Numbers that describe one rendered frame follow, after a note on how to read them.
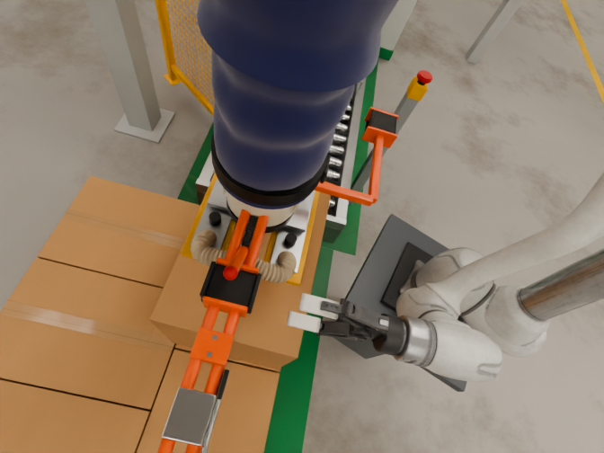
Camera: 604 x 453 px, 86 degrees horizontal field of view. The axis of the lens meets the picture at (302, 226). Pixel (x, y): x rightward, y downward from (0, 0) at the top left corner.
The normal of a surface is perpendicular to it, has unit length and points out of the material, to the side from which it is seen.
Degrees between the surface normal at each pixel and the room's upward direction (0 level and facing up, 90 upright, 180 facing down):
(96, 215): 0
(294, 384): 0
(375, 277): 0
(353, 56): 64
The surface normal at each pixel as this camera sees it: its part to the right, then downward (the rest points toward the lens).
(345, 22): 0.45, 0.88
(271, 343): 0.20, -0.46
